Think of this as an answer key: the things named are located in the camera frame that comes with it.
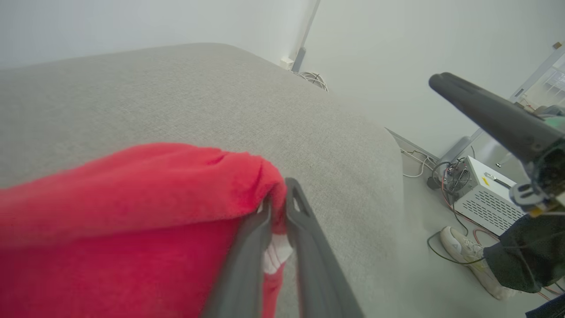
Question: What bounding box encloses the thin black floor cable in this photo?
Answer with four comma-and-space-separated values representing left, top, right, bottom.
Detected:
426, 221, 486, 265

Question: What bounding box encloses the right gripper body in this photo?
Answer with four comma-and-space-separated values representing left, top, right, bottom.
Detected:
510, 105, 565, 217

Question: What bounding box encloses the thin white floor cable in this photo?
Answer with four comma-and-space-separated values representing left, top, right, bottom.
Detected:
401, 149, 437, 178

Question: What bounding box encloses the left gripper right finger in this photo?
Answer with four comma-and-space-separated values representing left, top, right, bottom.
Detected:
285, 178, 365, 318

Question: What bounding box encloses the white sneaker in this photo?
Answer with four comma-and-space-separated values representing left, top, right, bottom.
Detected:
440, 226, 519, 301

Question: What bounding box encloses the dark trouser leg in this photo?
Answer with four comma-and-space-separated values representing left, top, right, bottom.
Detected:
524, 294, 565, 318
483, 212, 565, 293

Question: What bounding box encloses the grey and white pole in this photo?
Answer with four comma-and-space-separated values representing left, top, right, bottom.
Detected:
290, 0, 322, 73

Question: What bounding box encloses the coiled white cable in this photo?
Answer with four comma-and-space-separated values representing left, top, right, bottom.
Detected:
292, 71, 329, 92

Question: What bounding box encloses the thin red floor cable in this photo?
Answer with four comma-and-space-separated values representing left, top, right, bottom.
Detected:
441, 166, 565, 301

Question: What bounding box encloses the white vented equipment box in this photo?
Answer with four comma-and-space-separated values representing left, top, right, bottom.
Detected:
444, 155, 528, 236

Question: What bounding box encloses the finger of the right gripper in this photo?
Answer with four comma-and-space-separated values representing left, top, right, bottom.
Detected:
429, 79, 565, 163
437, 73, 548, 132

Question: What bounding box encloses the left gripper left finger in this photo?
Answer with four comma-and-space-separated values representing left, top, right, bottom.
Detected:
201, 201, 272, 318

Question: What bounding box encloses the red and white garment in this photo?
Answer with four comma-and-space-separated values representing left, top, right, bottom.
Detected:
0, 142, 294, 318

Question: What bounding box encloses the white shelf rack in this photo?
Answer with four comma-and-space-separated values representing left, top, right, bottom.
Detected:
525, 57, 565, 106

